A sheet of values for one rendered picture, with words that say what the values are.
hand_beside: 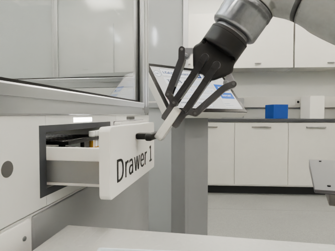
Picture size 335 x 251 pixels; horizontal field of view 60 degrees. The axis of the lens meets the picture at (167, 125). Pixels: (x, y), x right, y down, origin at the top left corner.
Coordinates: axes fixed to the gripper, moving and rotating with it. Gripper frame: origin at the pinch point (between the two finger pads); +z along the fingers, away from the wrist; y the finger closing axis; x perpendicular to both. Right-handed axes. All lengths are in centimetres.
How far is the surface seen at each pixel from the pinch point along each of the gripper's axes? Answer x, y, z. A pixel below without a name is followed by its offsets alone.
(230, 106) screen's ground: -99, -9, -13
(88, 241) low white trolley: 15.7, -2.3, 19.1
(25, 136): 17.9, 13.6, 11.3
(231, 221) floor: -205, -69, 65
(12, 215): 20.8, 7.6, 19.7
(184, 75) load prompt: -94, 20, -13
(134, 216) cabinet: -35, -4, 36
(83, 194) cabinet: 0.5, 6.1, 22.0
